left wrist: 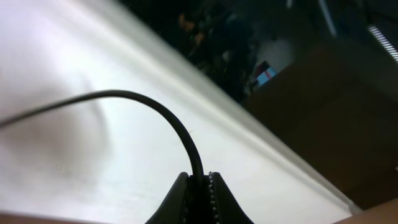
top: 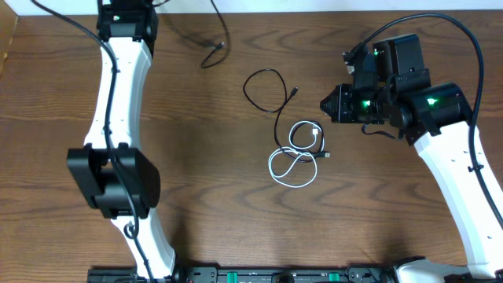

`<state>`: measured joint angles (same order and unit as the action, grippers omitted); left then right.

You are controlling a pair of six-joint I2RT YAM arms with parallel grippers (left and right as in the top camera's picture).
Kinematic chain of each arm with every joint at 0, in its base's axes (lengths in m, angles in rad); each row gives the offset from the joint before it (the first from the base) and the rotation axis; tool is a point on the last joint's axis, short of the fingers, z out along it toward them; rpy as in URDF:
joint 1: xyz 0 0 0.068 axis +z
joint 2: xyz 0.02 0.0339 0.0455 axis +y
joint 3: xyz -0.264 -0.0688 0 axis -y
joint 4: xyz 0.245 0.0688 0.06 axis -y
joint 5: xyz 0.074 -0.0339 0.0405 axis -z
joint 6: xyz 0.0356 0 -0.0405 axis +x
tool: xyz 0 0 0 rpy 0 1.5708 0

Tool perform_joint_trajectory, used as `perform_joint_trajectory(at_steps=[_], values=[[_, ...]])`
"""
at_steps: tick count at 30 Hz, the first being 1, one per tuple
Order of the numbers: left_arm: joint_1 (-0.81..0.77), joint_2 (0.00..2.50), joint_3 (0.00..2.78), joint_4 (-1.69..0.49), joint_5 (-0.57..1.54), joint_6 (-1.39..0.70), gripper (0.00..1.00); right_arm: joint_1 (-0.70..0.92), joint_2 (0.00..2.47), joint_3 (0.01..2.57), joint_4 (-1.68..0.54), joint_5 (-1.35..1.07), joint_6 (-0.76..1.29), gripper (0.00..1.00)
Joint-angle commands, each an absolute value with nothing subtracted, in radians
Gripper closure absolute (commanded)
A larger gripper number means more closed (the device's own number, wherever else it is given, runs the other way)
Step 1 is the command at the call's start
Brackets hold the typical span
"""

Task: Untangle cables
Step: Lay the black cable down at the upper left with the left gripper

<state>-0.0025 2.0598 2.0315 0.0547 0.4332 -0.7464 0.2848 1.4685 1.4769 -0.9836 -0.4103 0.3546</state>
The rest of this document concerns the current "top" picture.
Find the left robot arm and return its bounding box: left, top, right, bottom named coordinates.
left=67, top=1, right=182, bottom=282

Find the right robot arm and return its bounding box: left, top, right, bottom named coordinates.
left=320, top=34, right=502, bottom=282

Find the white USB cable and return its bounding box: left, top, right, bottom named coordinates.
left=268, top=120, right=325, bottom=189

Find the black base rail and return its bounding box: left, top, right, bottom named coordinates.
left=86, top=265, right=397, bottom=283

